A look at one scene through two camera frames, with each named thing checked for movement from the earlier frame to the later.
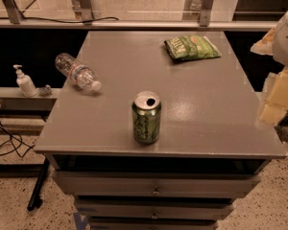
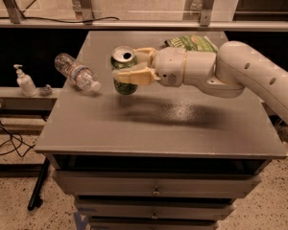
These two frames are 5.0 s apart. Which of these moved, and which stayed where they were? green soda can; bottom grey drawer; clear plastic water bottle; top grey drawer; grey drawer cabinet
Moved: green soda can
Stayed: grey drawer cabinet; clear plastic water bottle; top grey drawer; bottom grey drawer
